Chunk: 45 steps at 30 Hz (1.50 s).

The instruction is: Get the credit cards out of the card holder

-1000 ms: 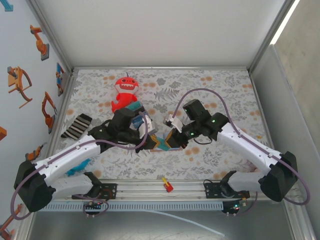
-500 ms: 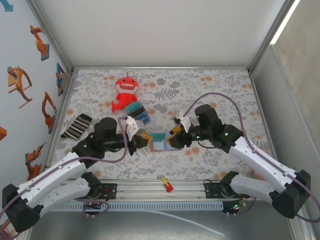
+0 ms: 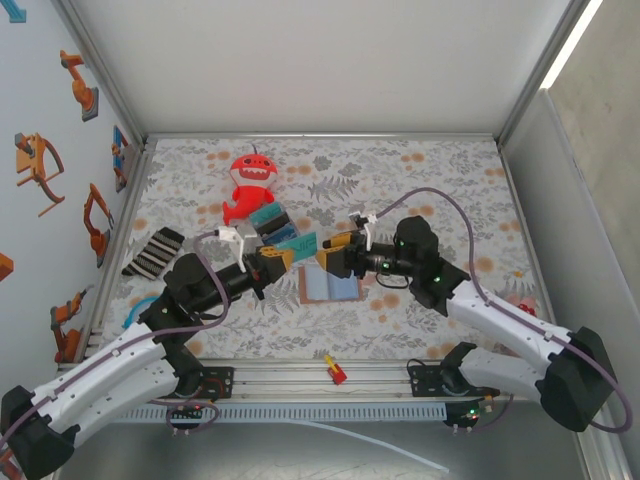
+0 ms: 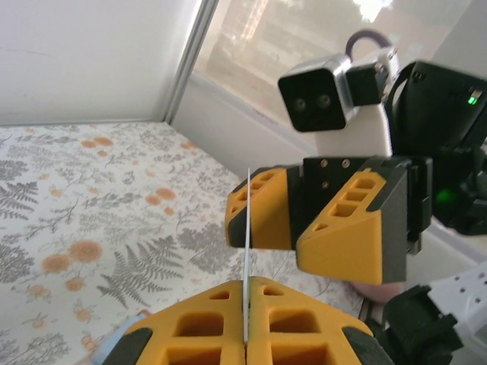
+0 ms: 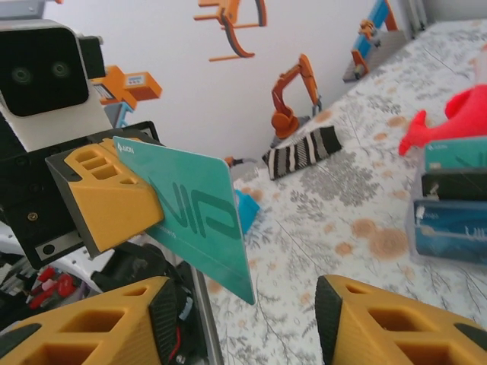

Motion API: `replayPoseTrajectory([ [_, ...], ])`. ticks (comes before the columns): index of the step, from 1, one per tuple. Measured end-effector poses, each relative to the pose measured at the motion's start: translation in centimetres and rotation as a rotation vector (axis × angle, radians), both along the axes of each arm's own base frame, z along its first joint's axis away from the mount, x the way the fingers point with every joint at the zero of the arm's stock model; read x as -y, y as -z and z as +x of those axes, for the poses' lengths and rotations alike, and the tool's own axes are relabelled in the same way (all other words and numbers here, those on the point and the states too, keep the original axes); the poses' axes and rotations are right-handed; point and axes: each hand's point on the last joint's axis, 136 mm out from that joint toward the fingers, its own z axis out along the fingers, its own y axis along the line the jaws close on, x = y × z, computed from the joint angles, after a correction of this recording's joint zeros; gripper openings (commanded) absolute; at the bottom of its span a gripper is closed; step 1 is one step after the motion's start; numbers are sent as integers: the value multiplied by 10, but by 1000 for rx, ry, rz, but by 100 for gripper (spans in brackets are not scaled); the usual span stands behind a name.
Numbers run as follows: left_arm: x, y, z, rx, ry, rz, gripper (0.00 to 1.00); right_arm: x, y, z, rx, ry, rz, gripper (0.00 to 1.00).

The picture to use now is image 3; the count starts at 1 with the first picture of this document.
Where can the white light strip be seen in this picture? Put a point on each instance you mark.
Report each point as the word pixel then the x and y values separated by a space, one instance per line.
pixel 571 45

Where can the pink plush toy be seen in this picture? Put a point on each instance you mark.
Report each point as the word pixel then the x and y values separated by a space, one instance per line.
pixel 517 301

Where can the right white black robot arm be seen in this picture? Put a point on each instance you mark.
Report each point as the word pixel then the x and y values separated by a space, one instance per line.
pixel 500 325

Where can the white plastic tube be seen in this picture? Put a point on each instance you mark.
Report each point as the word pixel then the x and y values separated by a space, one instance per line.
pixel 444 469

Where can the floral patterned tablecloth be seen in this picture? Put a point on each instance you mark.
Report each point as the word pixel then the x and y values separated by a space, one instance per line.
pixel 450 160

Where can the black white striped sock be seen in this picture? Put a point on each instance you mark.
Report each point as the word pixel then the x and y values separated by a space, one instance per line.
pixel 152 252

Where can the orange robot claw wall sticker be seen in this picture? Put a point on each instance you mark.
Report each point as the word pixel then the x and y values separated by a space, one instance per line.
pixel 30 162

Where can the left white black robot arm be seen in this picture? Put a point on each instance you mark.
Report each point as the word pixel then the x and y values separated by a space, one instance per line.
pixel 100 380

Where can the dark credit card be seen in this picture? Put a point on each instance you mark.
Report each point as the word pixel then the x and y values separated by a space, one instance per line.
pixel 275 227

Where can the blue orange gantry wall sticker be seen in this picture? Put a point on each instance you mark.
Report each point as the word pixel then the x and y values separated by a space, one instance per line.
pixel 119 155

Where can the aluminium frame thin rail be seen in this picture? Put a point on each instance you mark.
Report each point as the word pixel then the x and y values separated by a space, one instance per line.
pixel 325 135

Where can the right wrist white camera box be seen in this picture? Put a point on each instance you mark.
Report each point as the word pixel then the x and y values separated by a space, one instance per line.
pixel 370 220

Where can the blue patterned credit card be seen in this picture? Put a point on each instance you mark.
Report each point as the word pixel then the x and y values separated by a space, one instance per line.
pixel 287 236

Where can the aluminium frame long rail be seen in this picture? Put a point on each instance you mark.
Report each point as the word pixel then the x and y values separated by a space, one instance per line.
pixel 300 387

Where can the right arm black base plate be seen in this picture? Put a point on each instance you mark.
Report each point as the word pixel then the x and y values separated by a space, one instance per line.
pixel 422 385

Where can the teal credit card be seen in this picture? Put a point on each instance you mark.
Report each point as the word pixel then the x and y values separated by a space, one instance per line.
pixel 265 216
pixel 300 246

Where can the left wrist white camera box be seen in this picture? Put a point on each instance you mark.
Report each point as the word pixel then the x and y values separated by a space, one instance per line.
pixel 231 234

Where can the small red yellow toy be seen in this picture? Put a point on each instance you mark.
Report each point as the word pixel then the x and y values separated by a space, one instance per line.
pixel 336 372

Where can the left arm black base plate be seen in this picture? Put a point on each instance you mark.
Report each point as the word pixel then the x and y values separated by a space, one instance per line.
pixel 222 382

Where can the orange block wall sticker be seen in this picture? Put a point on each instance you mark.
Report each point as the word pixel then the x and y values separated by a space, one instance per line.
pixel 5 267

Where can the aluminium frame side rail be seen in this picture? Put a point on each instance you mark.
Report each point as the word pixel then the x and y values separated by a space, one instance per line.
pixel 120 240

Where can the blue card stack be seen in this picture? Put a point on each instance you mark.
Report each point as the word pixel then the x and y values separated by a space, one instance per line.
pixel 292 227

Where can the aluminium frame post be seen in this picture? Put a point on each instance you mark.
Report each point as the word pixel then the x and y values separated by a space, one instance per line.
pixel 103 70
pixel 542 70

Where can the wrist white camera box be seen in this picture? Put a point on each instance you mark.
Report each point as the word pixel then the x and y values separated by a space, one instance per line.
pixel 370 220
pixel 231 234

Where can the red shark plush toy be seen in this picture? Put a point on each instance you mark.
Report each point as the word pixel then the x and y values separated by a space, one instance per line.
pixel 250 170

